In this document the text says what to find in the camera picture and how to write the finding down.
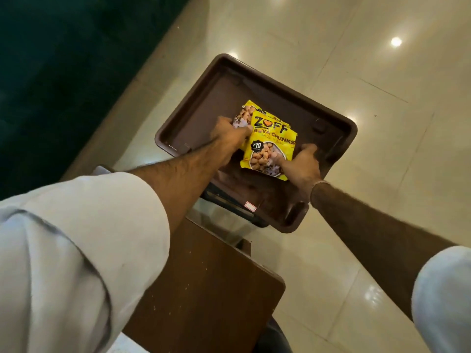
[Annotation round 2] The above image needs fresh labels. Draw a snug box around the person's left forearm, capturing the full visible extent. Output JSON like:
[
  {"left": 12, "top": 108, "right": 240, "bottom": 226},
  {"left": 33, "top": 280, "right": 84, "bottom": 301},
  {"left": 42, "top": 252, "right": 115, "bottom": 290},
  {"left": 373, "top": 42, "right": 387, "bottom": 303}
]
[{"left": 127, "top": 139, "right": 240, "bottom": 236}]

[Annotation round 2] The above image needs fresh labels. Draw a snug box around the black stand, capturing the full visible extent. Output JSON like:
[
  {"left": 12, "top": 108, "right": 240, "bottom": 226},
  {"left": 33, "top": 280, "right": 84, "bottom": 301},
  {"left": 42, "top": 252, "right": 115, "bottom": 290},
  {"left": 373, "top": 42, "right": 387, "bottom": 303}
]
[{"left": 200, "top": 182, "right": 270, "bottom": 228}]

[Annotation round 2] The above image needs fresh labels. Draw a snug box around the white shirt sleeve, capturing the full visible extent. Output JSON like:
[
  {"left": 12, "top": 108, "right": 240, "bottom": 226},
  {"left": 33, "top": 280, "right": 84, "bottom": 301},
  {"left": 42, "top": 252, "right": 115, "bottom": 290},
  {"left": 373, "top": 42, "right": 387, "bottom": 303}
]
[
  {"left": 0, "top": 171, "right": 171, "bottom": 353},
  {"left": 411, "top": 246, "right": 471, "bottom": 353}
]

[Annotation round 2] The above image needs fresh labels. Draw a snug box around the person's left hand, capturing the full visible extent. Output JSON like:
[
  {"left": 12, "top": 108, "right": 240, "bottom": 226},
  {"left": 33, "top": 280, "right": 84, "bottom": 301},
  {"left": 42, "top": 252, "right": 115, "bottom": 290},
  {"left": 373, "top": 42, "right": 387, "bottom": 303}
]
[{"left": 209, "top": 116, "right": 254, "bottom": 159}]

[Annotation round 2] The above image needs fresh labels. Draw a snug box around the person's right forearm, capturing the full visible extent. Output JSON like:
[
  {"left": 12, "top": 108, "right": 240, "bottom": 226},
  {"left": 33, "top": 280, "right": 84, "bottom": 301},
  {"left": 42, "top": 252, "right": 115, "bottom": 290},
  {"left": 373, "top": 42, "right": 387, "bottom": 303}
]
[{"left": 310, "top": 182, "right": 461, "bottom": 322}]

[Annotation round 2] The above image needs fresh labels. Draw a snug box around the person's right hand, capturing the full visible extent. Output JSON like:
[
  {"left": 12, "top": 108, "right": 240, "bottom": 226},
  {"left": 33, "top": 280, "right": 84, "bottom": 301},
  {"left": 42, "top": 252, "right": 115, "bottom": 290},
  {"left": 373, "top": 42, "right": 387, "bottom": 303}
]
[{"left": 274, "top": 143, "right": 323, "bottom": 203}]

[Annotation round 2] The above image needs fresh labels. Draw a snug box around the white right shirt sleeve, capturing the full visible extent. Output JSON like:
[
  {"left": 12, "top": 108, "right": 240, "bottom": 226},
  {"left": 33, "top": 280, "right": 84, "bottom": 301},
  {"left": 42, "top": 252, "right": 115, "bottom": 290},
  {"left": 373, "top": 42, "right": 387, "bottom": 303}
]
[{"left": 411, "top": 246, "right": 471, "bottom": 353}]

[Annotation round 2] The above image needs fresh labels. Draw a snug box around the brown plastic tray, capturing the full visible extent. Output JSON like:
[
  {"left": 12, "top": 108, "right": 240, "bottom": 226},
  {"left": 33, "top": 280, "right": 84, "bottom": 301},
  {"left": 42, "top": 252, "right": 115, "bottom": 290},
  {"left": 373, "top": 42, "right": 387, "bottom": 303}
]
[{"left": 155, "top": 53, "right": 358, "bottom": 234}]

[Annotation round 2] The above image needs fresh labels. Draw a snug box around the white left shirt sleeve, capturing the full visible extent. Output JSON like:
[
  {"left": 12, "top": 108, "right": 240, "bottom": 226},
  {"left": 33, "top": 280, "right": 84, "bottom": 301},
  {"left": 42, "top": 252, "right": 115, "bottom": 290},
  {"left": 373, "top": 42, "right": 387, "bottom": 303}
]
[{"left": 0, "top": 171, "right": 171, "bottom": 353}]

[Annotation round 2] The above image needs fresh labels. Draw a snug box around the dark trouser leg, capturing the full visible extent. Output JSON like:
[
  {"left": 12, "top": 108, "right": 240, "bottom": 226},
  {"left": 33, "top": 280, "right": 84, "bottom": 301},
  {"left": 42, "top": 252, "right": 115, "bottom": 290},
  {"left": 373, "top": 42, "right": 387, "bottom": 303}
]
[{"left": 253, "top": 317, "right": 293, "bottom": 353}]

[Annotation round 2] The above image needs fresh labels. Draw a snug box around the yellow snack packet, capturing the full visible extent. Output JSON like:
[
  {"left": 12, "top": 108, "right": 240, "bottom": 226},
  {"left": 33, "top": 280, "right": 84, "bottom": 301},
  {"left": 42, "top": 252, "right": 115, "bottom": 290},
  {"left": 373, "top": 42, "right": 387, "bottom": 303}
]
[
  {"left": 233, "top": 99, "right": 292, "bottom": 130},
  {"left": 240, "top": 110, "right": 298, "bottom": 181}
]

